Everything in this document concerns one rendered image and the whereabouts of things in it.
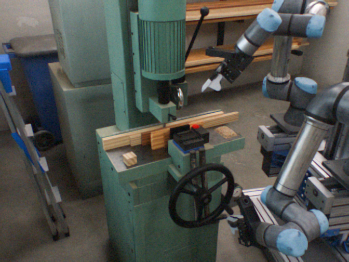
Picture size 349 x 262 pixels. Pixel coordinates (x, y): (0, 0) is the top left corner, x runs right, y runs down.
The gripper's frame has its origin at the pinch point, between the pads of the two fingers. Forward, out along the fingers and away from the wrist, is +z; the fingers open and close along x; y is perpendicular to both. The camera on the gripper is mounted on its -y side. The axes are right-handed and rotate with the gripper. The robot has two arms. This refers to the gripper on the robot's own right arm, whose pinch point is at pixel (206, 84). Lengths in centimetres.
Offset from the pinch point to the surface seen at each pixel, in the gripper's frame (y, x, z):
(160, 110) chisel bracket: -7.3, -7.3, 19.5
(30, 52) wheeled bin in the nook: -126, 75, 119
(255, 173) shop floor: 76, 116, 90
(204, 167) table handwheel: 19.9, -24.7, 12.8
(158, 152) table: 3.7, -15.0, 30.4
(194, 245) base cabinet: 48, -7, 67
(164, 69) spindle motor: -15.4, -9.5, 2.4
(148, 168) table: 4.9, -24.1, 32.1
